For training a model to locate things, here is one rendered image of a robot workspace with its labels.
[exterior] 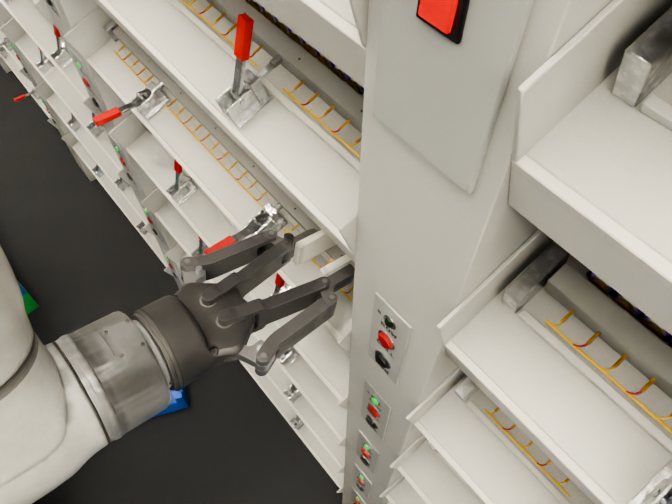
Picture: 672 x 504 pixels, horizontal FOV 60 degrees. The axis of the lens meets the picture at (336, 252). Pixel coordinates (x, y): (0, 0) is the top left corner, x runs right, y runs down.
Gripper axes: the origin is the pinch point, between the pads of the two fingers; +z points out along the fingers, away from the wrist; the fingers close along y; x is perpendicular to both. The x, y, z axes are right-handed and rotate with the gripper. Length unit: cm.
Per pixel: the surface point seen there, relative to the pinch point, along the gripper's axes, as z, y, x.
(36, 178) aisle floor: 4, 137, 103
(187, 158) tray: -0.8, 27.2, 8.1
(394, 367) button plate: -3.8, -12.7, 0.7
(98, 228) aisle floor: 10, 105, 101
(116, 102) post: 2, 54, 18
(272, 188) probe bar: 2.3, 13.4, 3.5
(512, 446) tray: 2.5, -23.9, 5.5
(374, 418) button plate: -0.1, -11.6, 18.3
